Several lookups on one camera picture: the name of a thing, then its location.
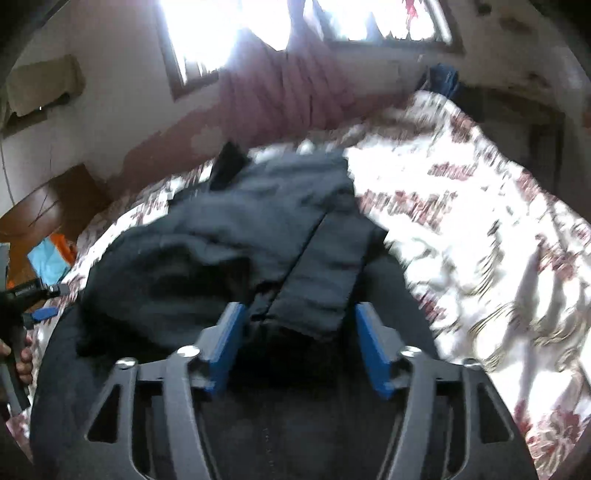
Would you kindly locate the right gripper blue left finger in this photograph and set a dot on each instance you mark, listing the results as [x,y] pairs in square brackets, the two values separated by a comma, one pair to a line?
[221,344]

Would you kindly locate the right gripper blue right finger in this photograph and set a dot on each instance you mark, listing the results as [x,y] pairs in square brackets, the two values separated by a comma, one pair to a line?
[379,346]

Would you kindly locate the black padded jacket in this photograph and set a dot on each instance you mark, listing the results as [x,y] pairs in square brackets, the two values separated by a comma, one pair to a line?
[286,238]

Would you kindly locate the dark blue clothes pile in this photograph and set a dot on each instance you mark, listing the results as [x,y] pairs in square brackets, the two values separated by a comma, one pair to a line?
[442,79]

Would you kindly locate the person's left hand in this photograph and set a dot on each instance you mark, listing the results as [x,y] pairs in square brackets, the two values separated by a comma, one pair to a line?
[24,364]

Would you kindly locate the light blue cloth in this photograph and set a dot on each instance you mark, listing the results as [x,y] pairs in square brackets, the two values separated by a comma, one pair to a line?
[47,262]

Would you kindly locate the orange cloth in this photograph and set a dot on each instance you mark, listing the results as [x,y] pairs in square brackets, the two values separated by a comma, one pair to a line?
[66,248]

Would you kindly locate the brown wooden headboard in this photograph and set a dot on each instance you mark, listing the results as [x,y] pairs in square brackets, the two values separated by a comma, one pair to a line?
[65,204]

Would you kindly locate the floral white red bedspread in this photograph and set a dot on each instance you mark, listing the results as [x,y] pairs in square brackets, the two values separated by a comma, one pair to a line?
[499,267]

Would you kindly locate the mauve knotted curtain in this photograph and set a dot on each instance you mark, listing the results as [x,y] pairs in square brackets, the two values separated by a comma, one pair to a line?
[268,94]

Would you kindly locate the covered wall air conditioner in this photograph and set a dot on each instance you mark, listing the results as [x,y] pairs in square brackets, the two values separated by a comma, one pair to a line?
[37,85]

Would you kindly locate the window with dark frame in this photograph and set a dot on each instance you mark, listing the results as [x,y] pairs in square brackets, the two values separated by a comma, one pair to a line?
[197,37]

